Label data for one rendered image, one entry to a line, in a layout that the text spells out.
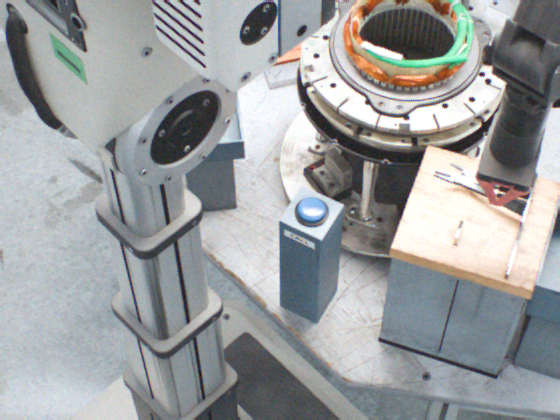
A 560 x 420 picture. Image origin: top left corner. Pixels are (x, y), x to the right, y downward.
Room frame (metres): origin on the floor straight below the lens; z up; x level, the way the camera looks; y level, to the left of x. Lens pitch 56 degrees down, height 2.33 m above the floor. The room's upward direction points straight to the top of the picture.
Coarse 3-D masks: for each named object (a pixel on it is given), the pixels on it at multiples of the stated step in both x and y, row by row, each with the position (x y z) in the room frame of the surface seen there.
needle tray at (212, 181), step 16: (240, 112) 1.02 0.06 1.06; (240, 128) 0.99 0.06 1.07; (224, 144) 0.96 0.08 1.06; (240, 144) 0.97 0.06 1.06; (208, 160) 0.96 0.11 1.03; (224, 160) 0.96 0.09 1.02; (192, 176) 1.03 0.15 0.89; (208, 176) 1.03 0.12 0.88; (224, 176) 1.04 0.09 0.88; (192, 192) 1.03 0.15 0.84; (208, 192) 1.03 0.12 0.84; (224, 192) 1.04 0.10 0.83; (208, 208) 1.03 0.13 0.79; (224, 208) 1.04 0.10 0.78
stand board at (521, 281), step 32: (448, 160) 0.93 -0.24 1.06; (416, 192) 0.87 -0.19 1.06; (448, 192) 0.87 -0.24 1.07; (544, 192) 0.87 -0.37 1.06; (416, 224) 0.82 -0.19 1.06; (448, 224) 0.82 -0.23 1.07; (480, 224) 0.82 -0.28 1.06; (512, 224) 0.82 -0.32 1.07; (544, 224) 0.82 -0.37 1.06; (416, 256) 0.77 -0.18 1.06; (448, 256) 0.77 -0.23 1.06; (480, 256) 0.77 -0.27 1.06; (512, 288) 0.72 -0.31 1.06
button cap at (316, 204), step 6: (306, 198) 0.88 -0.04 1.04; (312, 198) 0.88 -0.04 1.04; (300, 204) 0.87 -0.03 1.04; (306, 204) 0.87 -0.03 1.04; (312, 204) 0.87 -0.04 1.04; (318, 204) 0.87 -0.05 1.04; (300, 210) 0.86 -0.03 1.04; (306, 210) 0.86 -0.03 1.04; (312, 210) 0.86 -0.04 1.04; (318, 210) 0.86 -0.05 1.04; (324, 210) 0.86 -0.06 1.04; (300, 216) 0.85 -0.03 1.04; (306, 216) 0.85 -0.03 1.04; (312, 216) 0.85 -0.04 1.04; (318, 216) 0.85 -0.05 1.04; (324, 216) 0.85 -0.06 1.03; (306, 222) 0.84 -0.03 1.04; (312, 222) 0.84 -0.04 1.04
